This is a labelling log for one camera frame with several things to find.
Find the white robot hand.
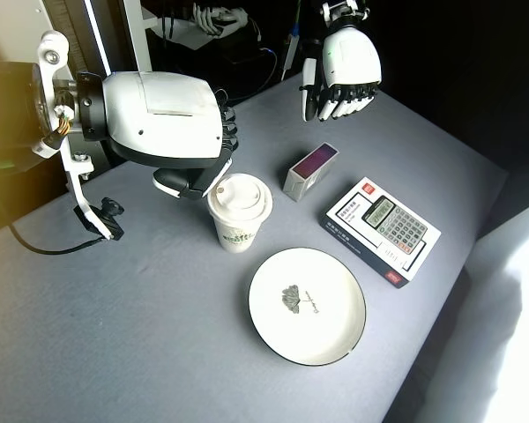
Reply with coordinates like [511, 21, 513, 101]
[101, 70, 240, 200]
[300, 25, 384, 123]

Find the small purple box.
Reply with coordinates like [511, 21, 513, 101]
[282, 141, 340, 203]

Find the white paper coffee cup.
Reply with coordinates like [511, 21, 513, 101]
[206, 173, 273, 255]

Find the spare white robot hand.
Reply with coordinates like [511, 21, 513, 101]
[191, 2, 250, 41]

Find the white calculator box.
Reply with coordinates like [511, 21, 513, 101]
[320, 176, 442, 290]

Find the white tube connector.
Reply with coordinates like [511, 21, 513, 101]
[280, 35, 302, 81]

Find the grey table cloth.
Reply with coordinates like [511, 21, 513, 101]
[0, 72, 510, 423]

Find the thin black blue cable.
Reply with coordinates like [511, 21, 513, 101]
[227, 46, 279, 106]

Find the white frame post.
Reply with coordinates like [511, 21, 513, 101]
[123, 0, 153, 74]

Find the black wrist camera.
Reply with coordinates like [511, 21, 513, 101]
[73, 197, 125, 241]

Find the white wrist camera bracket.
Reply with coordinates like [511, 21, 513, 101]
[30, 30, 115, 241]

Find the black camera cable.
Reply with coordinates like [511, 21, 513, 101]
[8, 222, 108, 256]

